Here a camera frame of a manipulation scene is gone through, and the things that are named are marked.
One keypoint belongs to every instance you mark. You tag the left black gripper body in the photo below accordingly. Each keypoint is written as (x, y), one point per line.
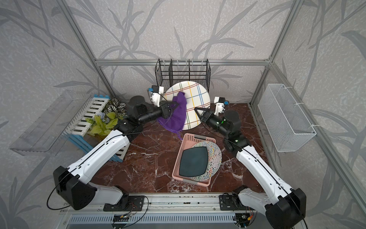
(153, 113)

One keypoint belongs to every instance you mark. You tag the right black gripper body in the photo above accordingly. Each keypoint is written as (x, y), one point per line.
(215, 121)

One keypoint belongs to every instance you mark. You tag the white plaid round plate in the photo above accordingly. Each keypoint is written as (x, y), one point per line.
(196, 96)

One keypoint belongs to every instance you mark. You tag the purple cloth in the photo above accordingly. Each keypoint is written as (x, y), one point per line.
(175, 122)

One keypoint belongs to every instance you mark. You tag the colourful patterned round plate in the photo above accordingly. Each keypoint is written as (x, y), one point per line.
(214, 160)

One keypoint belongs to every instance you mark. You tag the teal square plate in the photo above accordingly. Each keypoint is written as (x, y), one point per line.
(193, 162)

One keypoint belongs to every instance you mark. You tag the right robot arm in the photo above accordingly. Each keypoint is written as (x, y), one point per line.
(282, 205)

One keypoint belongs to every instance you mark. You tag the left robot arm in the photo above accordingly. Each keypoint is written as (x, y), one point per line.
(73, 183)

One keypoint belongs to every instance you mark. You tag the pink plastic tray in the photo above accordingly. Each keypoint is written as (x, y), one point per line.
(190, 140)

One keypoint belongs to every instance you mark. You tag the striped leaf plant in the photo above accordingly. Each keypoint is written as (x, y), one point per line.
(115, 105)

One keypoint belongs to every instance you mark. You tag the green potted plant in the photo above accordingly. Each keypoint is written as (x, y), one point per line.
(102, 124)

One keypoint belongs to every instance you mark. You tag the white mesh basket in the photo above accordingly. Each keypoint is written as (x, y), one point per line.
(285, 120)

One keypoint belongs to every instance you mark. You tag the clear plastic shelf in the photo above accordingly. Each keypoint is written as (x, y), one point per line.
(47, 135)

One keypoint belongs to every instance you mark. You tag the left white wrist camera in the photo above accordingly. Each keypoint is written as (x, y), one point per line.
(155, 94)

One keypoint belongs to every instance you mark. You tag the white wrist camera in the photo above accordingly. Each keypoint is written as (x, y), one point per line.
(220, 103)
(155, 94)

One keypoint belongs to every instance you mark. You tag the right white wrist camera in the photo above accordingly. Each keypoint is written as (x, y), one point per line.
(220, 103)

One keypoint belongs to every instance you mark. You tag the black wire basket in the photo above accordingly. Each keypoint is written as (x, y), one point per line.
(169, 73)

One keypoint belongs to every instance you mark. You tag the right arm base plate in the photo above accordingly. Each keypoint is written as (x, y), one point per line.
(230, 202)

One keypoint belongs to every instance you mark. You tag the aluminium mounting rail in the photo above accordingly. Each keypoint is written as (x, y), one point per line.
(167, 203)

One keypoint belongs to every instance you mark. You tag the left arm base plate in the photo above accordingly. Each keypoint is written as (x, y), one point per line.
(126, 203)

